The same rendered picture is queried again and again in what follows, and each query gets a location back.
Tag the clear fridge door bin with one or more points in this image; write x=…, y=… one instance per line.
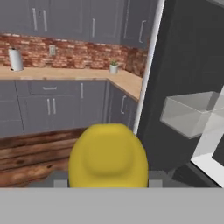
x=186, y=113

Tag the grey wall outlet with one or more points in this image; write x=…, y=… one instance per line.
x=52, y=50

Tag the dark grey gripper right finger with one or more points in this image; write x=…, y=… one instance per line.
x=155, y=183

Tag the yellow mustard bottle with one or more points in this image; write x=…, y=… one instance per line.
x=108, y=157

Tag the white paper towel roll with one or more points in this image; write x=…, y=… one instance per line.
x=15, y=59

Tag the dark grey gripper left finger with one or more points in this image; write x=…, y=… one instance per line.
x=60, y=183

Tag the white fridge body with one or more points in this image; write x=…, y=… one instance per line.
x=208, y=166

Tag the grey base cupboards run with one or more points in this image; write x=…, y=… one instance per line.
x=58, y=108

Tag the grey wall cupboards run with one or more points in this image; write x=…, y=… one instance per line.
x=75, y=17

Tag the dark grey fridge door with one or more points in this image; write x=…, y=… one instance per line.
x=180, y=49

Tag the small plant in white pot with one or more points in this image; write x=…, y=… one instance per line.
x=113, y=67

